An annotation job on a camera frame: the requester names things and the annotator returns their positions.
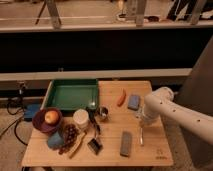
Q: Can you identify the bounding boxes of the blue sponge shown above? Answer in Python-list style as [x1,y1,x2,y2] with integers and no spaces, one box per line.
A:
[127,95,140,111]

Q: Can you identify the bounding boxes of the wooden handled brush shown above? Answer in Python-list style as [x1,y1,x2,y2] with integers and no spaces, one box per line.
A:
[68,132,87,159]

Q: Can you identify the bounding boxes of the black cables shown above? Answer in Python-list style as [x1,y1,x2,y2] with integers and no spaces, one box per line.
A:
[0,81,29,147]

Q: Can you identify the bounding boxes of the green plastic tray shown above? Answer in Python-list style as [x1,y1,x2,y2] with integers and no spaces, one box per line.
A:
[42,79,99,111]

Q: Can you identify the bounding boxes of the white plastic cup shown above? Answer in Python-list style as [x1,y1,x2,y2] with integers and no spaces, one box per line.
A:
[73,109,89,129]

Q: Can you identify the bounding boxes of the silver metal fork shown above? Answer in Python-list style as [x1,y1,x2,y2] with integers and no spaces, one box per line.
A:
[140,127,144,146]

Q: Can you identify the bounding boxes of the wooden cutting board table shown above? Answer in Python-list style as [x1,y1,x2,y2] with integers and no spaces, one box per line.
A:
[22,81,173,167]

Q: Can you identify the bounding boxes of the bunch of dark grapes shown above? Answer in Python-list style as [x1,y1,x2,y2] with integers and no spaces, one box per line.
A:
[59,124,79,155]

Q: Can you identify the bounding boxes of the orange carrot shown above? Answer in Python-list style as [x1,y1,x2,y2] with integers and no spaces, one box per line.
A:
[117,89,126,107]

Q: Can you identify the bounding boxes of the grey rectangular sharpening block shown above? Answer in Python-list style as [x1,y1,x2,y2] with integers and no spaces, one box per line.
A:
[120,131,132,157]

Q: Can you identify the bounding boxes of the dark red bowl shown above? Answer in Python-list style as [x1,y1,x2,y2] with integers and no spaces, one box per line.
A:
[32,107,63,134]

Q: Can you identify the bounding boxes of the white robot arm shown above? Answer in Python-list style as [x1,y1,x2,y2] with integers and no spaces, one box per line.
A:
[141,87,213,145]

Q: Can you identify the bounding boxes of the black spatula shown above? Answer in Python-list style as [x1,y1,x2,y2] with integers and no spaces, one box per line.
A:
[86,108,103,155]

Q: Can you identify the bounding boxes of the blue box on floor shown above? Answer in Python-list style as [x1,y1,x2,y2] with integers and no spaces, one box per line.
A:
[24,104,41,121]

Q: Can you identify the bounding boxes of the red yellow apple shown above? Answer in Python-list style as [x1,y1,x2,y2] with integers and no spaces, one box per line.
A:
[45,111,59,125]

